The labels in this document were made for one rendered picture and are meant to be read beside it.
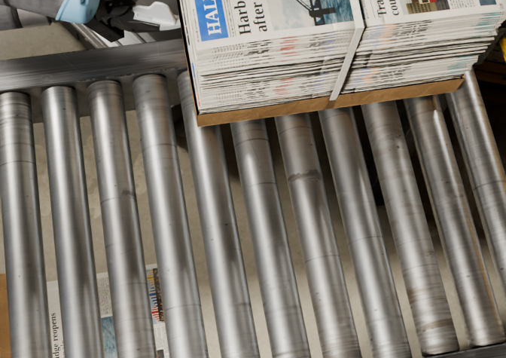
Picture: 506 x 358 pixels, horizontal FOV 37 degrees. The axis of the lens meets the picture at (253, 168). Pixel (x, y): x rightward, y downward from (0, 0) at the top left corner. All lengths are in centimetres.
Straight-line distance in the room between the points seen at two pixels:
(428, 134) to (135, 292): 46
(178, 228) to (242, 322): 15
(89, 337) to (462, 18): 60
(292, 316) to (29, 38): 130
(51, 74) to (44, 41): 97
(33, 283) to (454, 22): 61
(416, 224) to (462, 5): 30
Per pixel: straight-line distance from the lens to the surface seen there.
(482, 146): 112
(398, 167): 107
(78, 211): 103
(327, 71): 97
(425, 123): 111
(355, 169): 105
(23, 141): 108
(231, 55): 87
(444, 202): 107
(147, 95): 108
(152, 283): 180
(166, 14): 111
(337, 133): 107
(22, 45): 208
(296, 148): 105
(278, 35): 86
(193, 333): 98
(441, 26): 93
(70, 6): 100
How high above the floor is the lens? 177
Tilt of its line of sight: 69 degrees down
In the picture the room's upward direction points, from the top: 11 degrees clockwise
